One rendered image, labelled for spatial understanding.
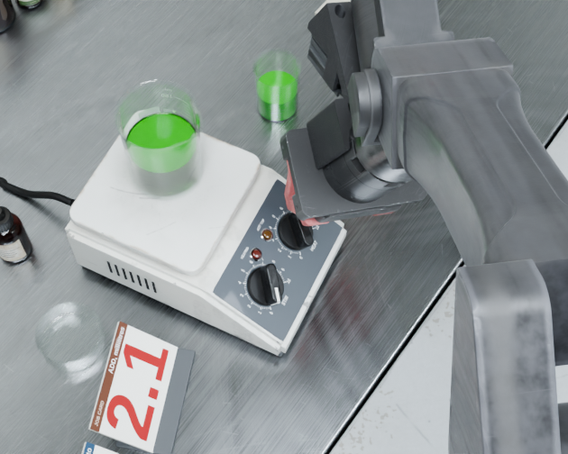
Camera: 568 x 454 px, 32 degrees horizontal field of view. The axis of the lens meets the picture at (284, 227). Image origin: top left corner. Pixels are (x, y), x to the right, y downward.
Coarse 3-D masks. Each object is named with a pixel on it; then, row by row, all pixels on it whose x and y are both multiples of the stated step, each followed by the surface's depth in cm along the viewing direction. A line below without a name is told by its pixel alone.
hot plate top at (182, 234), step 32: (224, 160) 82; (256, 160) 82; (96, 192) 81; (128, 192) 81; (192, 192) 81; (224, 192) 81; (96, 224) 79; (128, 224) 79; (160, 224) 80; (192, 224) 80; (224, 224) 80; (160, 256) 78; (192, 256) 78
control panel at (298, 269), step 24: (264, 216) 83; (264, 240) 82; (240, 264) 81; (264, 264) 82; (288, 264) 83; (312, 264) 84; (216, 288) 79; (240, 288) 80; (288, 288) 82; (240, 312) 80; (264, 312) 81; (288, 312) 82
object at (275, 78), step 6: (270, 72) 94; (276, 72) 94; (282, 72) 94; (264, 78) 94; (270, 78) 94; (276, 78) 94; (282, 78) 94; (288, 78) 94; (294, 78) 94; (270, 84) 93; (276, 84) 93; (282, 84) 93; (288, 84) 93
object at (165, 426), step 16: (176, 352) 83; (192, 352) 83; (176, 368) 83; (176, 384) 82; (96, 400) 78; (160, 400) 81; (176, 400) 81; (160, 416) 81; (176, 416) 81; (160, 432) 80; (176, 432) 80; (128, 448) 79; (144, 448) 79; (160, 448) 79
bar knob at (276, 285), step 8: (272, 264) 80; (256, 272) 81; (264, 272) 80; (272, 272) 80; (248, 280) 81; (256, 280) 81; (264, 280) 80; (272, 280) 80; (280, 280) 82; (248, 288) 80; (256, 288) 81; (264, 288) 81; (272, 288) 80; (280, 288) 82; (256, 296) 80; (264, 296) 81; (272, 296) 80; (280, 296) 80; (264, 304) 81; (272, 304) 80
